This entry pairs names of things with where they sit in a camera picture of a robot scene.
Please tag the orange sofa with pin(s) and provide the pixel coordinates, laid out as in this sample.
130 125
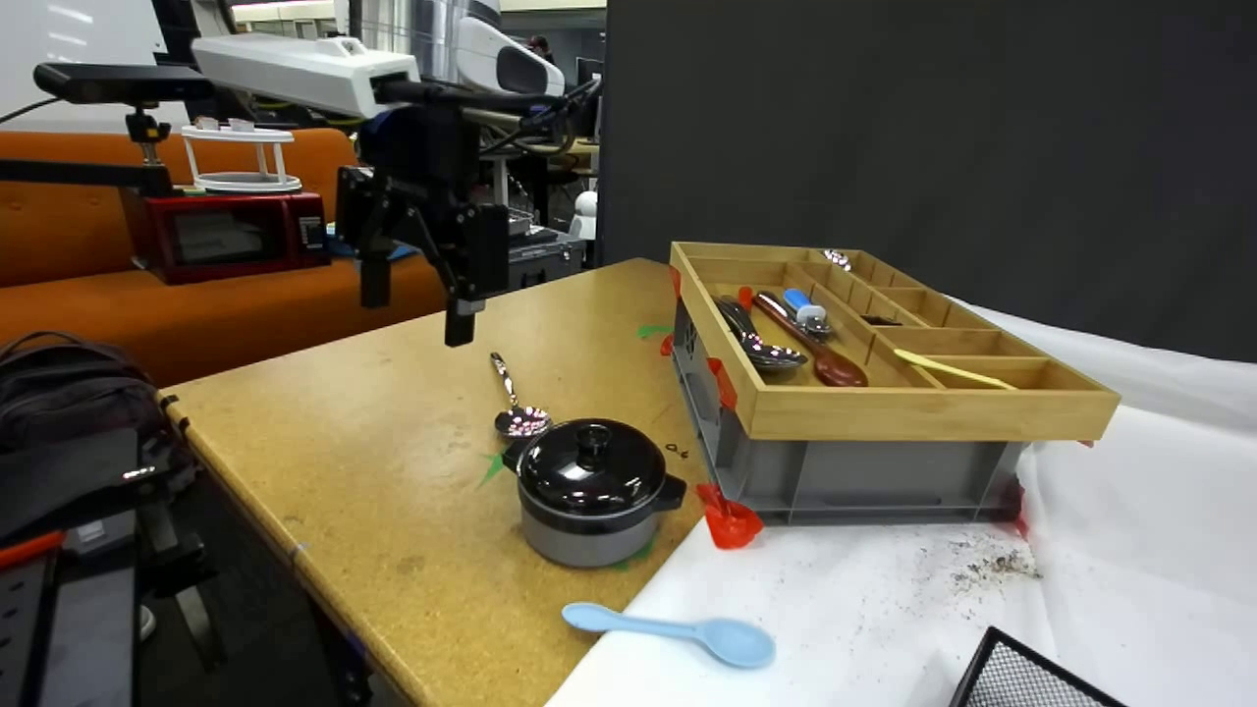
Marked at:
67 267

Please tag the brown spoon in tray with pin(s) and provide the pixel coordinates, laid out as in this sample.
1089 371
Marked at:
827 362

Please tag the gold utensil in tray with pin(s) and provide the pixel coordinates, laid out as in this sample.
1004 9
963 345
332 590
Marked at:
954 371

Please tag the metal spoon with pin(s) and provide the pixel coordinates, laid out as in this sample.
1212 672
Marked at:
516 424

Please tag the red box appliance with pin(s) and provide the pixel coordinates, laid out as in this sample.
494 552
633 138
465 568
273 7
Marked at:
222 232

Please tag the dark metal ladle in tray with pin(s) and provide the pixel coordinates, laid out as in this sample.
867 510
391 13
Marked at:
763 357

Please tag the black backpack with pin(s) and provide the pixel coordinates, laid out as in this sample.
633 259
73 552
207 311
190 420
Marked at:
86 433

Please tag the black curtain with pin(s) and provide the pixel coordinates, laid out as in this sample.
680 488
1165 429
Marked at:
1081 163

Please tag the wooden cutlery tray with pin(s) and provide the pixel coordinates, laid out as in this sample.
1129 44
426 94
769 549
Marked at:
874 307

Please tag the grey pot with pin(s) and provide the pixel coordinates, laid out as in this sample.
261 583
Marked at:
599 540

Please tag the grey plastic crate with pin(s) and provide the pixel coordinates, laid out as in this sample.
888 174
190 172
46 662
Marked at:
841 480

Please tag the white cloth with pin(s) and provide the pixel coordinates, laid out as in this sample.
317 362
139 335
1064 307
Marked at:
1135 568

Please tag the light blue plastic spoon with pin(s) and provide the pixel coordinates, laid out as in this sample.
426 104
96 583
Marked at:
729 641

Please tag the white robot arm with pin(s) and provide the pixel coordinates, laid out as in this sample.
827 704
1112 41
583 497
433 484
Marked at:
499 86

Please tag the black glass lid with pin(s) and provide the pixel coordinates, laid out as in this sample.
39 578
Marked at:
591 464

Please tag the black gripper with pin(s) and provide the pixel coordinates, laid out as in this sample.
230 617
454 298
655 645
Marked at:
417 183

